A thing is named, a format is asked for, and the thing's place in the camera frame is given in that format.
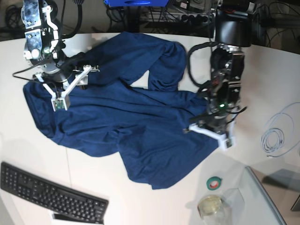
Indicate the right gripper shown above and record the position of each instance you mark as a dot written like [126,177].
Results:
[56,69]

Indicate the green electrical tape roll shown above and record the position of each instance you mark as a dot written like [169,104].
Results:
[213,183]

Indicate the clear glass jar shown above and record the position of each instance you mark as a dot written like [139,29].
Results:
[211,210]

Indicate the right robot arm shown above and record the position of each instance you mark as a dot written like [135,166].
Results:
[45,41]

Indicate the dark blue t-shirt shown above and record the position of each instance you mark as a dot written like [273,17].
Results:
[132,106]

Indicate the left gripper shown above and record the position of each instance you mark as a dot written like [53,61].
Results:
[219,122]

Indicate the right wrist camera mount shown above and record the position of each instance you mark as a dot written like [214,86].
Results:
[59,99]

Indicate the black power strip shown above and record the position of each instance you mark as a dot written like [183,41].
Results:
[194,19]

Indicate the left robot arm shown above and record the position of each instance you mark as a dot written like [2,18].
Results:
[233,32]

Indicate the black computer keyboard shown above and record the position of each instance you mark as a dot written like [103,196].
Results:
[65,201]

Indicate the blue box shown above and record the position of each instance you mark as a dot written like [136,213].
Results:
[136,3]

